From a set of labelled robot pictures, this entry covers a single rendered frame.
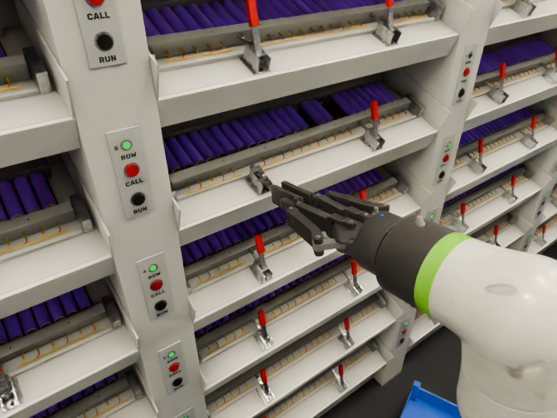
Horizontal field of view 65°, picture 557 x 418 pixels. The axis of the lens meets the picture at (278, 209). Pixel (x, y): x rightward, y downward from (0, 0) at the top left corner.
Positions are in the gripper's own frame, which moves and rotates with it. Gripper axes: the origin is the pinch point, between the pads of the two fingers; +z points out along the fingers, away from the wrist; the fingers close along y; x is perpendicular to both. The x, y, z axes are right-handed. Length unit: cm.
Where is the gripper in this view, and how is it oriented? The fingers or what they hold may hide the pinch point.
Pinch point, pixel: (292, 198)
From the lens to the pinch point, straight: 64.9
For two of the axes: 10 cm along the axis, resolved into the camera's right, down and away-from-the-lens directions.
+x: -0.9, -8.9, -4.5
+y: 8.1, -3.3, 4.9
